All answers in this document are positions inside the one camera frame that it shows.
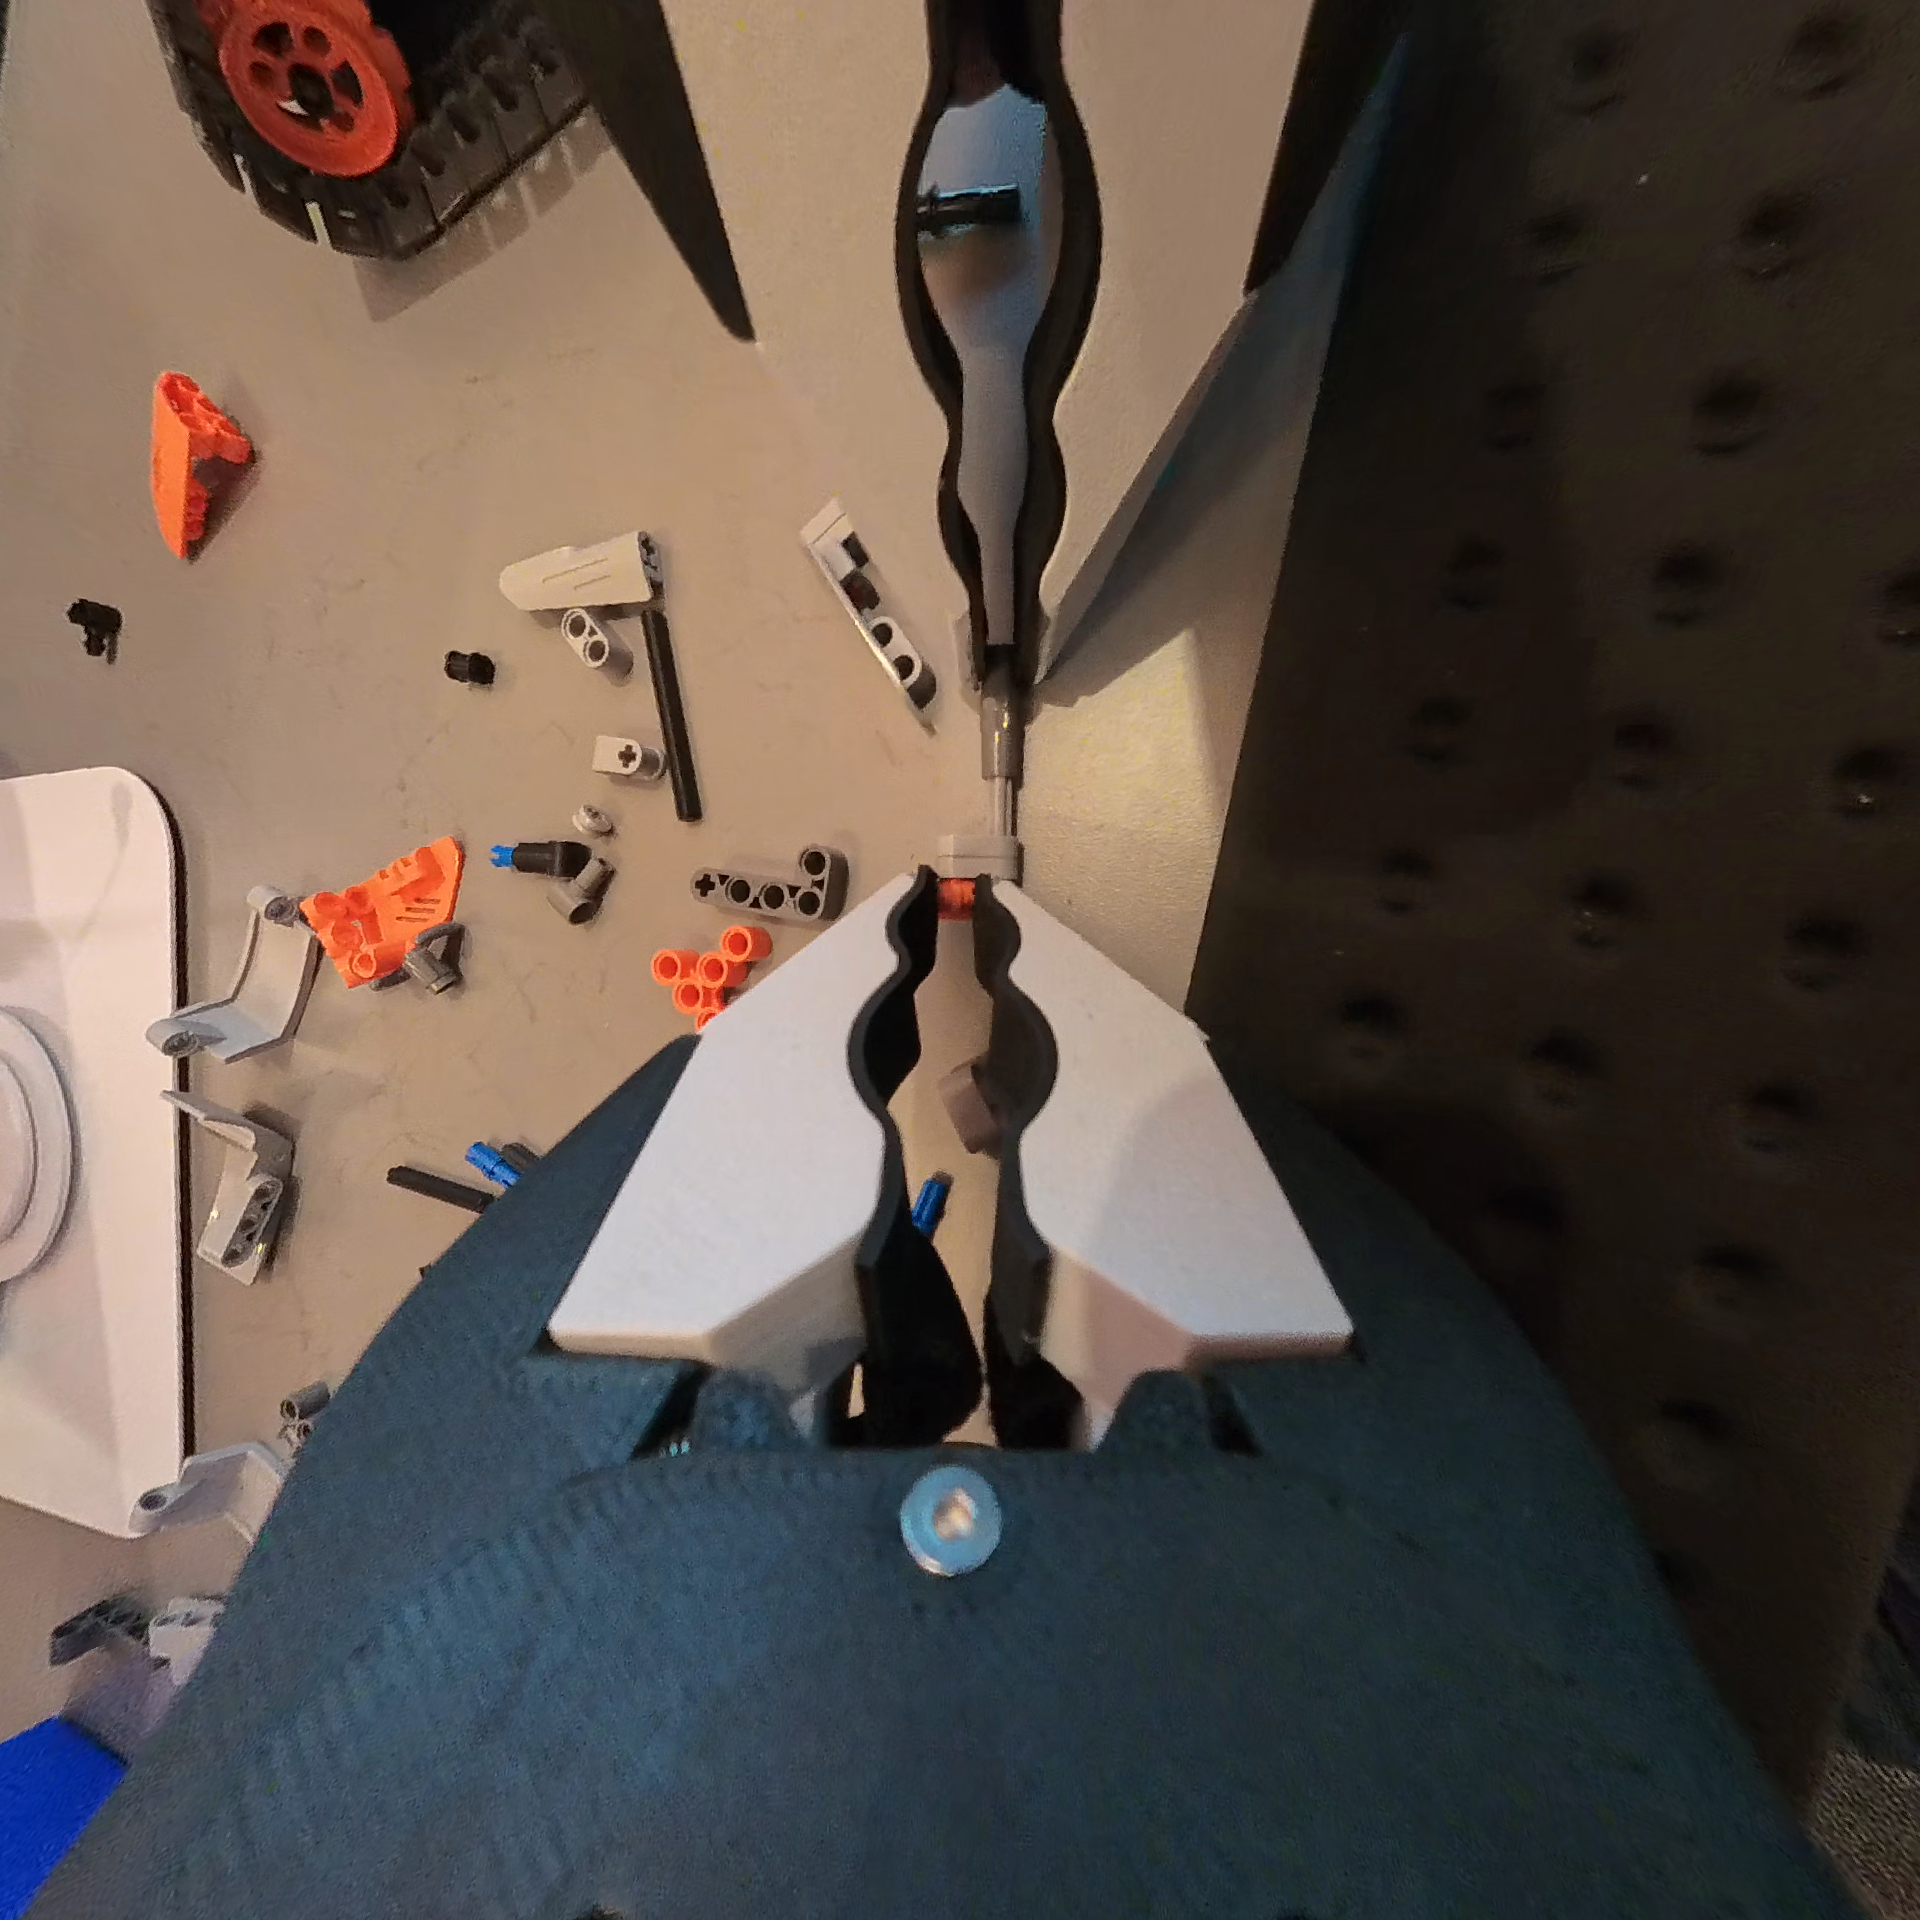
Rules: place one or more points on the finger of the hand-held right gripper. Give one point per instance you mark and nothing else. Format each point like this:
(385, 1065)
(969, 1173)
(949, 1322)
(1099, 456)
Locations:
(827, 224)
(1171, 224)

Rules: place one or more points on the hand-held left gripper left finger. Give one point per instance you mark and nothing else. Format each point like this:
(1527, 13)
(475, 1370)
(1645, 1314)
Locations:
(720, 1200)

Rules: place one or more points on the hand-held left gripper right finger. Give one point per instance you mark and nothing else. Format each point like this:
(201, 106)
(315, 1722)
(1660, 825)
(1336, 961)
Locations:
(1185, 1200)

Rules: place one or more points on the small orange connector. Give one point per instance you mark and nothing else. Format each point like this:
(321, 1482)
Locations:
(956, 896)

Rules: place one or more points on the small assembly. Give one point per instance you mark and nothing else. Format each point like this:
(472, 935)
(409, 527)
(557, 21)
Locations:
(870, 616)

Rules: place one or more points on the short grey axle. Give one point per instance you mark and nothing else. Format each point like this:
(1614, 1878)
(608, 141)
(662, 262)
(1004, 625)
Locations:
(1003, 807)

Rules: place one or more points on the dark grey tube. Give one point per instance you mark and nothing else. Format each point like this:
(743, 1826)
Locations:
(1003, 721)

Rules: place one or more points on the small black axle pin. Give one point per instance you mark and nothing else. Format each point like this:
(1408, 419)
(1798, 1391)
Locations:
(974, 206)

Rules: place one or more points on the blue pin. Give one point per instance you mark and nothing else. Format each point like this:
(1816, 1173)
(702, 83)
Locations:
(932, 1206)
(495, 1161)

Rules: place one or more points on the orange connector cluster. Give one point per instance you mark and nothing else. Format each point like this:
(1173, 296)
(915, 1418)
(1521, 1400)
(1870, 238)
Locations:
(713, 974)

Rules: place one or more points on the small light grey block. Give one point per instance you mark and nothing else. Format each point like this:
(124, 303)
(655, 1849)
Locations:
(967, 1107)

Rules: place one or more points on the short black axle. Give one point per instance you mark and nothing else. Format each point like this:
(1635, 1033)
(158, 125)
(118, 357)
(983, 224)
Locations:
(436, 1189)

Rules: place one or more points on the dark grey L-shaped beam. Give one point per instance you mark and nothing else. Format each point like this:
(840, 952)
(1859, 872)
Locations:
(764, 887)

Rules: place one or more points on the grey angled pin connector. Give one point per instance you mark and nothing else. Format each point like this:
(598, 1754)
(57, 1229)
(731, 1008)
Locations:
(581, 893)

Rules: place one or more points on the dark grey angled connector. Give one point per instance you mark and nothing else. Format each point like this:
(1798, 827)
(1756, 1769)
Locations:
(436, 962)

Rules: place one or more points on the black connector with blue pin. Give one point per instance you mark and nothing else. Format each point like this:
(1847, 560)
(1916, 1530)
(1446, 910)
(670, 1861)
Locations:
(547, 861)

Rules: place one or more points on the grey tracked toy vehicle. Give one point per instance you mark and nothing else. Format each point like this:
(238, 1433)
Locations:
(316, 75)

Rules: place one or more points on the light grey wing panel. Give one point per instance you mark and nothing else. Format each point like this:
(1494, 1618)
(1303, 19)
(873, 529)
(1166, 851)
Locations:
(579, 571)

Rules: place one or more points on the orange flat panel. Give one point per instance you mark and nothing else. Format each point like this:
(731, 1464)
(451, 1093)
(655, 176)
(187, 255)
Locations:
(376, 914)

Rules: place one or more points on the light grey cross connector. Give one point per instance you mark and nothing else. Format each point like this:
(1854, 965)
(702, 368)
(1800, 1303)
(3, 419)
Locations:
(628, 757)

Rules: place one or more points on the small dark grey connector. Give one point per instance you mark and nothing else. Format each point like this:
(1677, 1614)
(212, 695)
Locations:
(305, 1414)

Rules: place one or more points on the light grey two-hole connector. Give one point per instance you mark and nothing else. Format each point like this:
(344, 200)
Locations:
(596, 641)

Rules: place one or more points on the light grey boxy panel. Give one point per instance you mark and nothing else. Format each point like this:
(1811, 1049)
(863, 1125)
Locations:
(240, 1200)

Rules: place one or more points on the long black axle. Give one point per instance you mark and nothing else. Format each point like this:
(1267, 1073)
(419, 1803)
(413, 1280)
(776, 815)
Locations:
(670, 714)

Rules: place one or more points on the light grey curved panel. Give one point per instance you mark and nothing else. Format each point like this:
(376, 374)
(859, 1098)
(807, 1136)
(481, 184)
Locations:
(212, 1483)
(247, 1005)

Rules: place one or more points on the small black connector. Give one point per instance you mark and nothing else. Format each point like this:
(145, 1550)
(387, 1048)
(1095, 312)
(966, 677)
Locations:
(470, 669)

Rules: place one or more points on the orange curved panel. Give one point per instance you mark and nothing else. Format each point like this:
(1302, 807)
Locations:
(196, 465)

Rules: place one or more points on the black dimpled pad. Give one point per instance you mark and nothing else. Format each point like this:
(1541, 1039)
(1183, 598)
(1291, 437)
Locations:
(1576, 750)

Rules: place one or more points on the white book stand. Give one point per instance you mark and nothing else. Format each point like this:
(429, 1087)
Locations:
(89, 1349)

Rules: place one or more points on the light grey panel with holes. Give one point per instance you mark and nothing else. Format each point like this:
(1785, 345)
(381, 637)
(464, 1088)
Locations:
(184, 1642)

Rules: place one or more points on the dark grey straight beam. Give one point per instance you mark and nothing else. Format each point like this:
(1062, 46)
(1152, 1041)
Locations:
(99, 1632)

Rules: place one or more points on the small black clip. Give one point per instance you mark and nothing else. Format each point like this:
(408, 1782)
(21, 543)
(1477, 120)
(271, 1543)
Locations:
(93, 627)

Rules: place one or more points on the blue storage bin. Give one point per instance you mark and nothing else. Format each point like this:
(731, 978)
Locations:
(45, 1815)

